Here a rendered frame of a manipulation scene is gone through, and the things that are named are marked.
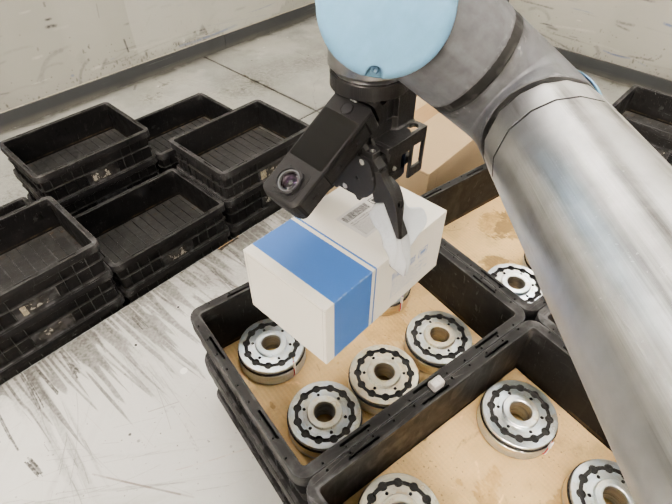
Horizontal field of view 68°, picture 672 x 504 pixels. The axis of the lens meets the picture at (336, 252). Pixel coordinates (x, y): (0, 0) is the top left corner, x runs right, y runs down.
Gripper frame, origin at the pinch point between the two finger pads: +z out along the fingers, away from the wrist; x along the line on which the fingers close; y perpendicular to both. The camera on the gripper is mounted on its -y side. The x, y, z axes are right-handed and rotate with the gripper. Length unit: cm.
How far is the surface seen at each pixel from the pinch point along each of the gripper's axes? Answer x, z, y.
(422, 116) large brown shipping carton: 31, 20, 61
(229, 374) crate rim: 7.4, 17.8, -14.3
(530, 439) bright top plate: -25.2, 24.8, 8.9
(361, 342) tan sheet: 2.5, 27.6, 6.8
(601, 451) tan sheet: -33.0, 27.5, 15.7
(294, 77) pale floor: 212, 109, 184
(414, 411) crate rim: -13.3, 17.7, -2.1
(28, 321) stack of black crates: 84, 63, -27
